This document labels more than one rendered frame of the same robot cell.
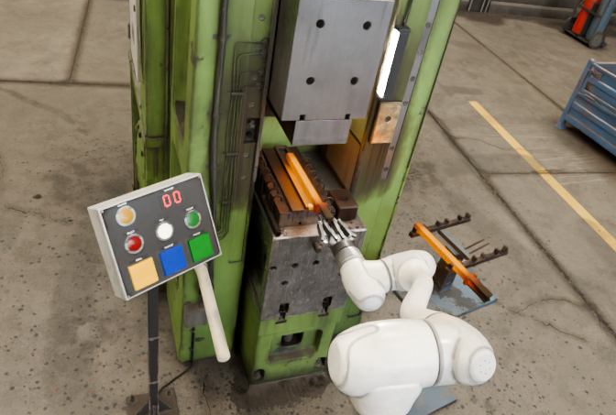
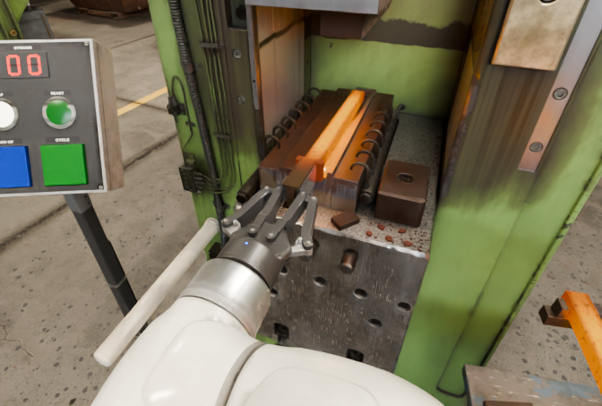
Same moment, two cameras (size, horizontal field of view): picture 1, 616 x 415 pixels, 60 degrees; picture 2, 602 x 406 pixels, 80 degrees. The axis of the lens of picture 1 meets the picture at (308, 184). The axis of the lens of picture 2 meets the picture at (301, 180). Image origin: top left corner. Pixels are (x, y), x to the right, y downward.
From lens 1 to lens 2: 148 cm
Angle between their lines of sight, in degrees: 37
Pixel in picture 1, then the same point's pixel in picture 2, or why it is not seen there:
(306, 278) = (309, 302)
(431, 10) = not seen: outside the picture
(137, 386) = not seen: hidden behind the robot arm
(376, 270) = (183, 381)
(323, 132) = not seen: outside the picture
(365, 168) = (479, 132)
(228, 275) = not seen: hidden behind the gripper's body
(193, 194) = (70, 71)
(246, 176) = (245, 97)
